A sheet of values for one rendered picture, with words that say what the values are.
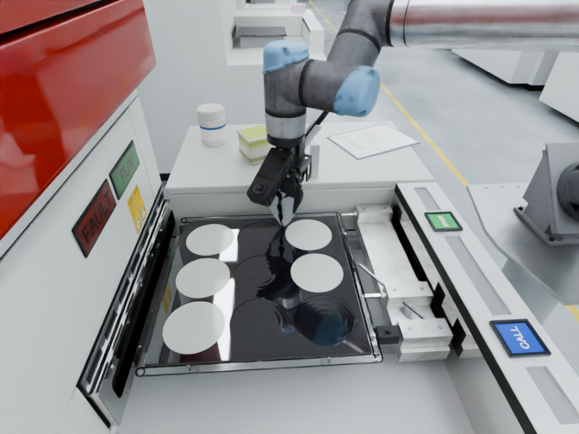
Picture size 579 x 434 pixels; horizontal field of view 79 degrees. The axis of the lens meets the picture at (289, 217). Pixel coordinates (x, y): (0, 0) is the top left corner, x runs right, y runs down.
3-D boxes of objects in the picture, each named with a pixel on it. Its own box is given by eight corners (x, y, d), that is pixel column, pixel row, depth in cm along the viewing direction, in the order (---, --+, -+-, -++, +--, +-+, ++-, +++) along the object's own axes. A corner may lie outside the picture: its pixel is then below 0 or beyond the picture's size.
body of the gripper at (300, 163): (312, 180, 75) (314, 127, 68) (295, 201, 69) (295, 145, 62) (281, 171, 78) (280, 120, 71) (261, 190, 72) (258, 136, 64)
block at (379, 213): (357, 223, 82) (358, 213, 80) (354, 213, 85) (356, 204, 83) (391, 221, 82) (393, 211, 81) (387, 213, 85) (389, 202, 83)
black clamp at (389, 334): (376, 345, 57) (379, 336, 55) (373, 333, 58) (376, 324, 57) (398, 344, 57) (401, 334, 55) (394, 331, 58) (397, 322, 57)
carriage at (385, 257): (398, 362, 58) (401, 352, 56) (352, 223, 86) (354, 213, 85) (445, 360, 58) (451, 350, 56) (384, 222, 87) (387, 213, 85)
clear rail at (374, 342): (375, 365, 53) (376, 360, 52) (334, 214, 83) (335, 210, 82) (383, 364, 53) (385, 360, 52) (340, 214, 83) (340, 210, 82)
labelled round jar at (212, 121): (200, 147, 94) (194, 113, 88) (203, 136, 100) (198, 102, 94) (227, 146, 94) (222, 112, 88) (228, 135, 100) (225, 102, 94)
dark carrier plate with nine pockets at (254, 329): (145, 367, 53) (144, 364, 52) (184, 223, 80) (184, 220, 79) (371, 354, 54) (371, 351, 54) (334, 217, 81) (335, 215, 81)
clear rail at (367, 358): (135, 379, 52) (133, 374, 51) (138, 369, 53) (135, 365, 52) (383, 364, 53) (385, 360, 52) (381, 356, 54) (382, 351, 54)
